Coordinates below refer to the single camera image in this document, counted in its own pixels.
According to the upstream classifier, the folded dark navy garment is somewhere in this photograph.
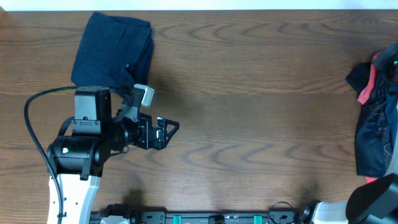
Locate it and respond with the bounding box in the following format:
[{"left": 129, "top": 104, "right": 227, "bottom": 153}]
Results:
[{"left": 71, "top": 12, "right": 154, "bottom": 88}]

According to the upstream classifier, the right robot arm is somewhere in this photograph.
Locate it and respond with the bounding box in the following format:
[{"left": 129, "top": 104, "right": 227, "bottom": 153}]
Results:
[{"left": 292, "top": 42, "right": 397, "bottom": 223}]

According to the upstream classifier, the red garment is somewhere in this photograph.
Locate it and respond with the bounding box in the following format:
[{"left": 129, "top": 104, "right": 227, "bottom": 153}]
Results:
[{"left": 357, "top": 51, "right": 381, "bottom": 105}]

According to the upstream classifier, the black patterned jersey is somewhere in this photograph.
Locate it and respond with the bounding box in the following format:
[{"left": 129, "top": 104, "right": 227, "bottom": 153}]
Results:
[{"left": 346, "top": 62, "right": 397, "bottom": 178}]

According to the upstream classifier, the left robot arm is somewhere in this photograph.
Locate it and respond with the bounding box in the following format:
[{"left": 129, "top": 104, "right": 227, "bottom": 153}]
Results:
[{"left": 47, "top": 85, "right": 180, "bottom": 223}]

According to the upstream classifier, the black mounting rail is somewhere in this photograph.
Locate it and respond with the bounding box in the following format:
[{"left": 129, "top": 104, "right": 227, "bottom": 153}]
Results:
[{"left": 89, "top": 202, "right": 312, "bottom": 224}]

